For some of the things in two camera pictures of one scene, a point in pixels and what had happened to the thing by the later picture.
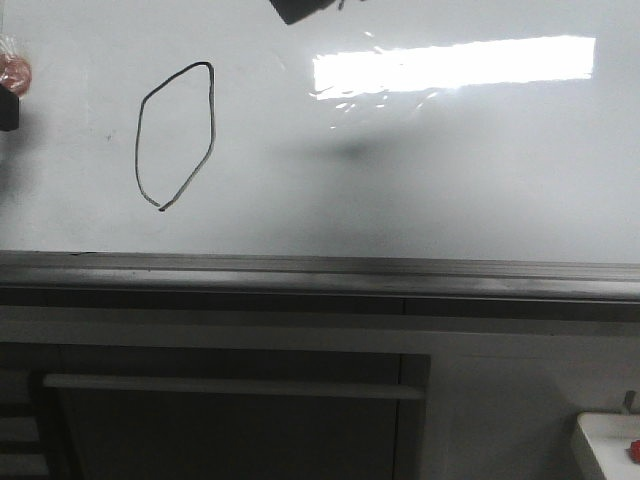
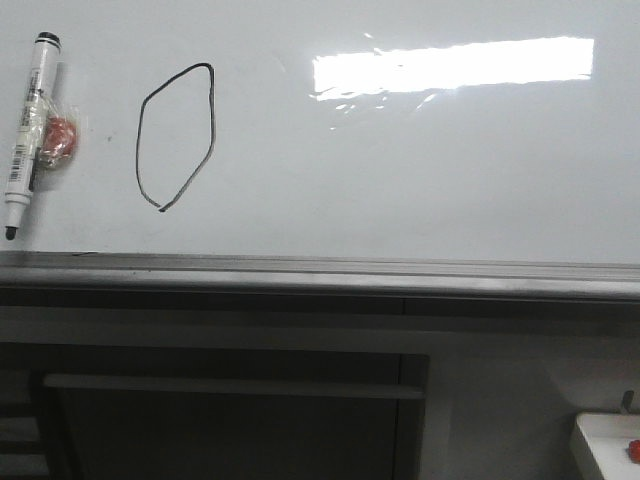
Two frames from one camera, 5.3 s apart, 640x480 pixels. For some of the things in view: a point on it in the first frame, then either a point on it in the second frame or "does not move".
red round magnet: [15, 74] → [60, 135]
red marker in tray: [635, 451] does not move
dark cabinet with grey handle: [104, 412] does not move
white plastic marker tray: [609, 434] does not move
